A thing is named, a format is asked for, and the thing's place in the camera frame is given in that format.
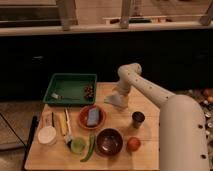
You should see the grey towel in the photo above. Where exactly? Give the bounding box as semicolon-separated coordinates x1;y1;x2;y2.
104;93;129;108

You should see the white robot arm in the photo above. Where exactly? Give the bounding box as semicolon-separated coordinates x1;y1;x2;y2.
116;63;210;171

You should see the purple bowl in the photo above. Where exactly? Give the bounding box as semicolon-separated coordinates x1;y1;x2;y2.
96;128;123;157

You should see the dark metal cup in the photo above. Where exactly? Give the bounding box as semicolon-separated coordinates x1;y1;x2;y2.
132;111;145;129

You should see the red grapes bunch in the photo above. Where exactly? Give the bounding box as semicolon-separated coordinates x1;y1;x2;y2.
84;84;94;99

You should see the blue sponge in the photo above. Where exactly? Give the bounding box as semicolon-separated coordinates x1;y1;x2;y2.
87;107;99;126

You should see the orange plate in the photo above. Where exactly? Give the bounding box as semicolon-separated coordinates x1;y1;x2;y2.
77;105;106;130

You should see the orange fruit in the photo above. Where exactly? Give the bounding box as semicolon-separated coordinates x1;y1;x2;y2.
127;137;141;152

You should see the green chili pepper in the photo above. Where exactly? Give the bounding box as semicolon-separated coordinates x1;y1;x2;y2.
80;134;96;162

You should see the green plastic tray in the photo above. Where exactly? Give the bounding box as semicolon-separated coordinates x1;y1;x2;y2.
43;73;97;106

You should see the silver spoon in tray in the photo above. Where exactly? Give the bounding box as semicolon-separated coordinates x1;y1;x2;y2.
51;93;79;100

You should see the yellow corn cob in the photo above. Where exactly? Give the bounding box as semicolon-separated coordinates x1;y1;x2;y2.
59;114;67;136

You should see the green small cup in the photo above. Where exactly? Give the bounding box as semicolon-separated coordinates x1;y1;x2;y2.
71;137;86;154

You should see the white round lid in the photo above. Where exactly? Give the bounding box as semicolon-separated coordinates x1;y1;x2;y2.
37;126;56;145

